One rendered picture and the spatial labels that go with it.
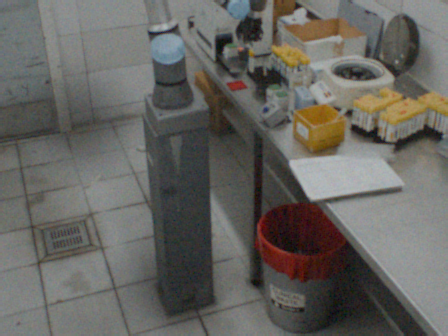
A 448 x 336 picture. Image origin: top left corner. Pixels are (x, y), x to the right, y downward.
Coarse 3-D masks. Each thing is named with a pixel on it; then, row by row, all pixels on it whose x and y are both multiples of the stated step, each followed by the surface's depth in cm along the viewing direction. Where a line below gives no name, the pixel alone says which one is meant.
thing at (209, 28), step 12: (204, 0) 280; (204, 12) 283; (216, 12) 272; (204, 24) 286; (216, 24) 274; (228, 24) 276; (264, 24) 282; (204, 36) 291; (216, 36) 277; (228, 36) 279; (264, 36) 285; (204, 48) 293; (216, 48) 296; (252, 48) 286; (264, 48) 288; (216, 60) 283; (240, 60) 284
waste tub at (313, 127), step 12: (312, 108) 225; (324, 108) 227; (300, 120) 219; (312, 120) 227; (324, 120) 230; (336, 120) 222; (300, 132) 221; (312, 132) 213; (324, 132) 215; (336, 132) 217; (312, 144) 216; (324, 144) 218; (336, 144) 220
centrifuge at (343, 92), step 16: (336, 64) 251; (352, 64) 254; (368, 64) 252; (336, 80) 239; (352, 80) 237; (368, 80) 237; (384, 80) 238; (320, 96) 245; (336, 96) 240; (352, 96) 237
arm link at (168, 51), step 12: (168, 36) 225; (156, 48) 220; (168, 48) 220; (180, 48) 221; (156, 60) 221; (168, 60) 220; (180, 60) 222; (156, 72) 225; (168, 72) 223; (180, 72) 225
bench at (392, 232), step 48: (192, 48) 298; (240, 96) 255; (288, 144) 222; (432, 144) 221; (288, 192) 305; (384, 192) 197; (432, 192) 197; (384, 240) 177; (432, 240) 177; (384, 288) 249; (432, 288) 161
